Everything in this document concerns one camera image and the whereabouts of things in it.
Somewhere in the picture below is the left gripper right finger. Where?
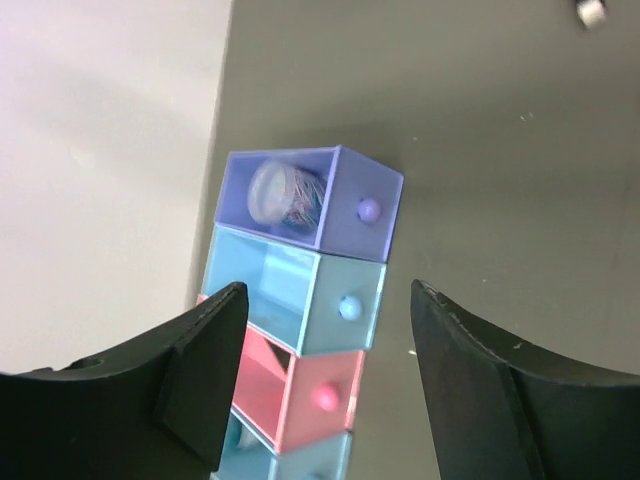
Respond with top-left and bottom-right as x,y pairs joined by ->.
410,280 -> 639,479

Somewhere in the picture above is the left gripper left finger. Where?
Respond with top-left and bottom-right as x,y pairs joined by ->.
1,282 -> 249,480

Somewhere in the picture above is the light blue drawer box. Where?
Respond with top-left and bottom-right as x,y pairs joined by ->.
210,410 -> 352,480

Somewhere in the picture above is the pink drawer box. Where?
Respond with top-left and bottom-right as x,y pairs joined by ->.
194,293 -> 368,456

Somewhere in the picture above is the teal blue drawer box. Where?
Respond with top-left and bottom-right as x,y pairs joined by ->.
202,227 -> 386,356

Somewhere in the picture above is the clear round clip container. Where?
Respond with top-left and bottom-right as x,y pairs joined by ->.
247,160 -> 326,233

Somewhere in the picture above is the purple drawer box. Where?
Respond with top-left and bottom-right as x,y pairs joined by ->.
215,145 -> 404,263

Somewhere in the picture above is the black white pen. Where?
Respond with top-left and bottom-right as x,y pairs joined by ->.
575,0 -> 608,29

